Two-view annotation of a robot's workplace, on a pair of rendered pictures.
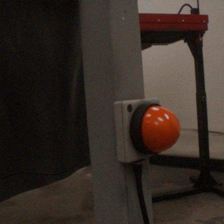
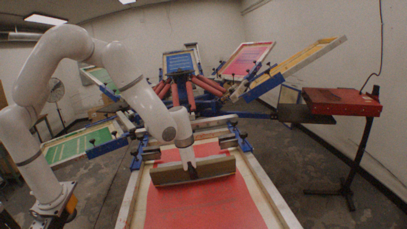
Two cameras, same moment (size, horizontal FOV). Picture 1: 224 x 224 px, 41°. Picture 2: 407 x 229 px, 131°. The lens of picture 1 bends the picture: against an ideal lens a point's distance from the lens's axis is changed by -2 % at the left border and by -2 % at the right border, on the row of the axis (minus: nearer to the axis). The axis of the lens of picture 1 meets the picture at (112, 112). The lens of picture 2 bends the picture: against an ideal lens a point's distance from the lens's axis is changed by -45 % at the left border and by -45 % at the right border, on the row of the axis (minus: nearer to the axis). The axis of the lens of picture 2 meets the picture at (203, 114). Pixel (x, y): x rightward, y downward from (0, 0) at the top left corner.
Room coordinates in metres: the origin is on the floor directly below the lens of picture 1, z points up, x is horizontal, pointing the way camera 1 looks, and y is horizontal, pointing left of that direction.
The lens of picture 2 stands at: (0.39, -0.09, 1.47)
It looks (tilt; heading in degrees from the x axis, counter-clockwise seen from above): 21 degrees down; 41
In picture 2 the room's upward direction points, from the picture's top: 7 degrees counter-clockwise
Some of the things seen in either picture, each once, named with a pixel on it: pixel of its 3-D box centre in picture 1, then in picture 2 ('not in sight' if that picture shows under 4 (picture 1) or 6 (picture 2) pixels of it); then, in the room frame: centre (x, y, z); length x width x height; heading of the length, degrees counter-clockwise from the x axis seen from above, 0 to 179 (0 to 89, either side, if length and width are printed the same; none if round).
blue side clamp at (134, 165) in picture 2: not in sight; (141, 155); (0.72, 0.69, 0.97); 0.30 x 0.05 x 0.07; 47
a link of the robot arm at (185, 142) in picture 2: not in sight; (183, 137); (0.75, 0.33, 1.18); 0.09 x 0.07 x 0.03; 47
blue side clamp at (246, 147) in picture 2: not in sight; (238, 140); (1.12, 0.31, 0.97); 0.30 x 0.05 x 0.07; 47
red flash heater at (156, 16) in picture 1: (150, 30); (340, 100); (1.88, -0.27, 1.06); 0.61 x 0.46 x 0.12; 107
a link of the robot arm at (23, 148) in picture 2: not in sight; (18, 131); (0.25, 0.50, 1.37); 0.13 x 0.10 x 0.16; 71
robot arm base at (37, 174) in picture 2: not in sight; (37, 178); (0.24, 0.50, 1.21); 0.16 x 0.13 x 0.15; 140
